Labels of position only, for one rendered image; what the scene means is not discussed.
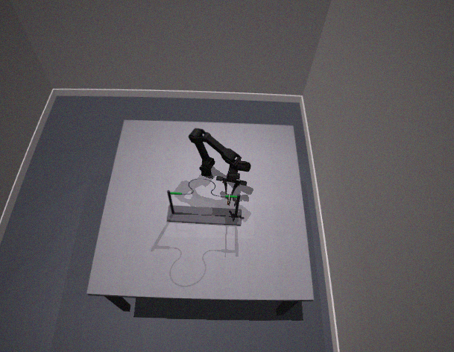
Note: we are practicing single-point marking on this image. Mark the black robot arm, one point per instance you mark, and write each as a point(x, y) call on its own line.
point(228, 155)

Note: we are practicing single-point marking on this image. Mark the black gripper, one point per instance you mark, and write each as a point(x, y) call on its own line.
point(242, 182)

